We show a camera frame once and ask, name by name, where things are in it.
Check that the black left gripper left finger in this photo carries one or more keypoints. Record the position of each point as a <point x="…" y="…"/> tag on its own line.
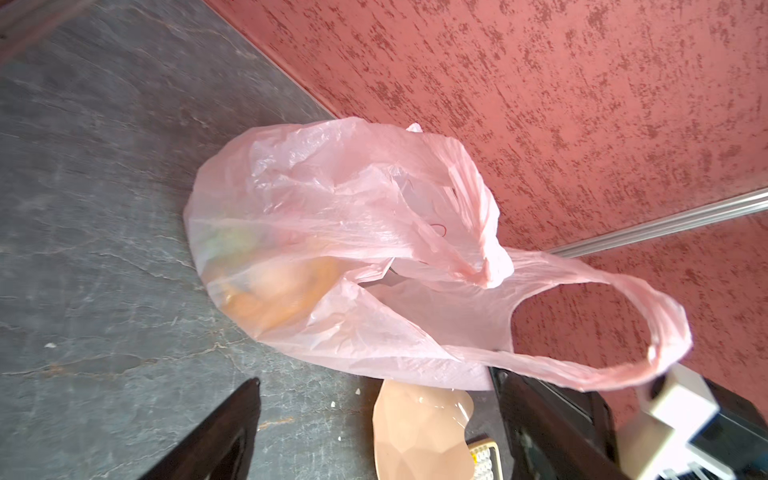
<point x="221" y="446"/>

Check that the aluminium left corner post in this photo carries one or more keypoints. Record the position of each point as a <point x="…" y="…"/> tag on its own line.
<point x="709" y="214"/>

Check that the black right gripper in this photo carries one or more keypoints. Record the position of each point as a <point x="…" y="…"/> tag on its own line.
<point x="733" y="439"/>

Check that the pink translucent plastic bag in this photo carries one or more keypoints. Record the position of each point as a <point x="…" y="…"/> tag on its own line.
<point x="428" y="292"/>

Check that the orange fake fruit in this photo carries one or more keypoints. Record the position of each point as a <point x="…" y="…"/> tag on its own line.
<point x="264" y="296"/>

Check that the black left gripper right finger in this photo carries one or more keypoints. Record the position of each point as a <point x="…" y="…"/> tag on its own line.
<point x="555" y="432"/>

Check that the pink faceted scalloped bowl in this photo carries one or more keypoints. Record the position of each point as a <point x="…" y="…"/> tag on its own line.
<point x="419" y="432"/>

